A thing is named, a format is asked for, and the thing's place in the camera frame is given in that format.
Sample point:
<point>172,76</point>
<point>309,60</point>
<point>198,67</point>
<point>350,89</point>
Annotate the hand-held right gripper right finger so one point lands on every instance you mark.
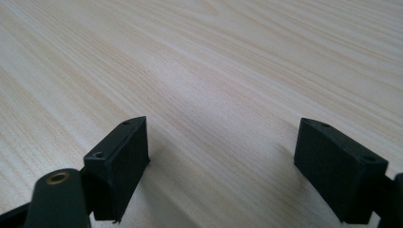
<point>339,171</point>

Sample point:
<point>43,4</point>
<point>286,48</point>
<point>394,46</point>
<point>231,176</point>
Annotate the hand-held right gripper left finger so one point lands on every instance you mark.
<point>122,167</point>

